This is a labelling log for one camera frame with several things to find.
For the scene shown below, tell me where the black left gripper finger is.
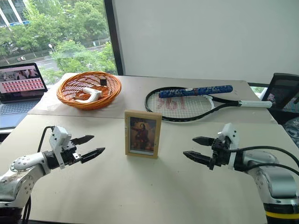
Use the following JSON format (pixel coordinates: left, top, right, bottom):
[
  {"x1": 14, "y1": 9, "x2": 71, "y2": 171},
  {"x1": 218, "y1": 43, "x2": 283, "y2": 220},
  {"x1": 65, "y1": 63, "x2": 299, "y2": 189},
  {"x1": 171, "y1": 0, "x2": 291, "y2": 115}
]
[
  {"x1": 78, "y1": 147, "x2": 106, "y2": 164},
  {"x1": 70, "y1": 134, "x2": 95, "y2": 145}
]

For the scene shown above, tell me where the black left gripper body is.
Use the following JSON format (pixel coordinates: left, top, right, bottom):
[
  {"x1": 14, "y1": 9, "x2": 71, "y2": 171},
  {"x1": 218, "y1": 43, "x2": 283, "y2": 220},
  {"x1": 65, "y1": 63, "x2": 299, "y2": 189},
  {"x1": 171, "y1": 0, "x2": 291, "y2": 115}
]
[{"x1": 60, "y1": 142, "x2": 82, "y2": 166}]

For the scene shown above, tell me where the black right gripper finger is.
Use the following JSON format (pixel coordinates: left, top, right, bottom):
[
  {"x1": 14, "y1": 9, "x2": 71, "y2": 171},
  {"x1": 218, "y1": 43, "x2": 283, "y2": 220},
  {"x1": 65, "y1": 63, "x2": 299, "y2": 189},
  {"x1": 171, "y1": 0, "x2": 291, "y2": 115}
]
[
  {"x1": 192, "y1": 137, "x2": 216, "y2": 147},
  {"x1": 183, "y1": 151, "x2": 213, "y2": 167}
]

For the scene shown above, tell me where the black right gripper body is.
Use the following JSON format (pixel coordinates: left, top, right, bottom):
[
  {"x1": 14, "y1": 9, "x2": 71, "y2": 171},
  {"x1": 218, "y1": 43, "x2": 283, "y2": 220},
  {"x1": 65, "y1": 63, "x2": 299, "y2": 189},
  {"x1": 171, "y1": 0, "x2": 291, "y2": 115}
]
[{"x1": 208, "y1": 138, "x2": 232, "y2": 171}]

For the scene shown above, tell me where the black tennis racket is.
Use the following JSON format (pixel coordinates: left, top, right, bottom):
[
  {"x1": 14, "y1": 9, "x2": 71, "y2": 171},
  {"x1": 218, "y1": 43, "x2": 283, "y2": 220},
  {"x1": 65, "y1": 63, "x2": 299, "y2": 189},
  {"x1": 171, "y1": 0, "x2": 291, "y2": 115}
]
[{"x1": 144, "y1": 87, "x2": 273, "y2": 123}]

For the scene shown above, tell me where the orange wicker basket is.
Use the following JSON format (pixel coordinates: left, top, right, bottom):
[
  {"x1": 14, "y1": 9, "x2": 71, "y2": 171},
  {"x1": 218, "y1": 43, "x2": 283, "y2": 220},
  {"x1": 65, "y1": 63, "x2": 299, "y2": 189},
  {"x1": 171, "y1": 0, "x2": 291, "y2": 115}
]
[{"x1": 56, "y1": 71, "x2": 122, "y2": 111}]

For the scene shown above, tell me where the blue patterned folded umbrella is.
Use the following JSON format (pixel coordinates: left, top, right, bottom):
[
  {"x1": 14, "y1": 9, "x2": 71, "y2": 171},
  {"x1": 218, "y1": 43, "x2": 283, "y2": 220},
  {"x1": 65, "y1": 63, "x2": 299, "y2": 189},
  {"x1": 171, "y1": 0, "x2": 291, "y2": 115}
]
[{"x1": 158, "y1": 85, "x2": 234, "y2": 99}]

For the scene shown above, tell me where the open laptop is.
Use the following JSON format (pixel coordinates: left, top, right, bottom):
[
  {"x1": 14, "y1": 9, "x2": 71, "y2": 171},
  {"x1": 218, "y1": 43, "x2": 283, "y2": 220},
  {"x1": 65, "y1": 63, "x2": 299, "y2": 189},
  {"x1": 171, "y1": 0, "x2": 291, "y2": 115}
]
[{"x1": 0, "y1": 62, "x2": 49, "y2": 129}]

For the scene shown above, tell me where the black mesh office chair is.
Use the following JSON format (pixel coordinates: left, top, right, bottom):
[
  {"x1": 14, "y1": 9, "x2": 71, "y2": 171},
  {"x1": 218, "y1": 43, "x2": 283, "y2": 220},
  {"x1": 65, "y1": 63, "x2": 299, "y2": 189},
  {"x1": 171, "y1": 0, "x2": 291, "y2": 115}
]
[{"x1": 261, "y1": 72, "x2": 299, "y2": 126}]

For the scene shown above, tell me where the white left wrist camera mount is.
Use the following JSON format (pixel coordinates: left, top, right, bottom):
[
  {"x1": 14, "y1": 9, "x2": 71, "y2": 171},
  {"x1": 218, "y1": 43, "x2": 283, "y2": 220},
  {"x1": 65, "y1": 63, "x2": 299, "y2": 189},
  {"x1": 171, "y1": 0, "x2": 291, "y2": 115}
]
[{"x1": 49, "y1": 126, "x2": 72, "y2": 169}]

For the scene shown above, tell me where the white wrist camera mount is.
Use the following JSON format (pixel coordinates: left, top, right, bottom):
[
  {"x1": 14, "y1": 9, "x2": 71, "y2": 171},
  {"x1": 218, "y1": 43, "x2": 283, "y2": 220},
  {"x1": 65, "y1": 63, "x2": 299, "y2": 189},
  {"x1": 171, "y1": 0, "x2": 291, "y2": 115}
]
[
  {"x1": 49, "y1": 126, "x2": 72, "y2": 169},
  {"x1": 217, "y1": 123, "x2": 240, "y2": 170}
]

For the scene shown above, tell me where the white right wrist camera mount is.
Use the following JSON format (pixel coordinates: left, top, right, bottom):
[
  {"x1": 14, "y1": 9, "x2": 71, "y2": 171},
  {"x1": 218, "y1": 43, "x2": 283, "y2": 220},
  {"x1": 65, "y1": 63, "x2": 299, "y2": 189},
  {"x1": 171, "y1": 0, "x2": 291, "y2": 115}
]
[{"x1": 217, "y1": 123, "x2": 240, "y2": 170}]

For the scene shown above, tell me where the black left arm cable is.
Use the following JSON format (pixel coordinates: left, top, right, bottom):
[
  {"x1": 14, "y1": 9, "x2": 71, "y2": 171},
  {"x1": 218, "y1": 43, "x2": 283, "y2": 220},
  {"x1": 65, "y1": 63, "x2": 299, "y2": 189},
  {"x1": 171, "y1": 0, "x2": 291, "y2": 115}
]
[{"x1": 37, "y1": 126, "x2": 56, "y2": 153}]

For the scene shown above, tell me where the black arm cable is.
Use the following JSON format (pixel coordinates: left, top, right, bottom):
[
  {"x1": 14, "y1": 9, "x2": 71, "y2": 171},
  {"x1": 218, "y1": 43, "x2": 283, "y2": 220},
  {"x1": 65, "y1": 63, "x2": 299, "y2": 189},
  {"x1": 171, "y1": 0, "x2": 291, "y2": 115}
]
[
  {"x1": 228, "y1": 146, "x2": 299, "y2": 175},
  {"x1": 37, "y1": 126, "x2": 56, "y2": 153}
]

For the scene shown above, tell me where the white plastic handle tool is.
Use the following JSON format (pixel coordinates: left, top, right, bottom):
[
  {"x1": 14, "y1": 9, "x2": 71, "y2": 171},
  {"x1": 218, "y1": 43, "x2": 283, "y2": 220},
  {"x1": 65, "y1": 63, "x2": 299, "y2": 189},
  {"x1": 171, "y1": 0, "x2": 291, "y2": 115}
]
[{"x1": 74, "y1": 87, "x2": 102, "y2": 103}]

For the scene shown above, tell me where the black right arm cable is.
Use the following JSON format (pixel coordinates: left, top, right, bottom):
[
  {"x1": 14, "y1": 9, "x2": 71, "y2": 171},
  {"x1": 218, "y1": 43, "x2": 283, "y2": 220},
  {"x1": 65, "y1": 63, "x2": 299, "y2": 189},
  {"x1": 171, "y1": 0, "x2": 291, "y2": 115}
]
[{"x1": 228, "y1": 146, "x2": 299, "y2": 175}]

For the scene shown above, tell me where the wooden picture frame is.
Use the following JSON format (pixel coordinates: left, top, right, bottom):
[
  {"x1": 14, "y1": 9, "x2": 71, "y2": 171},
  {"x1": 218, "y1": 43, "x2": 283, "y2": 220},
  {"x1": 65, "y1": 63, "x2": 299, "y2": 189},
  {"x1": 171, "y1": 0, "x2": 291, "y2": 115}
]
[{"x1": 124, "y1": 109, "x2": 163, "y2": 159}]

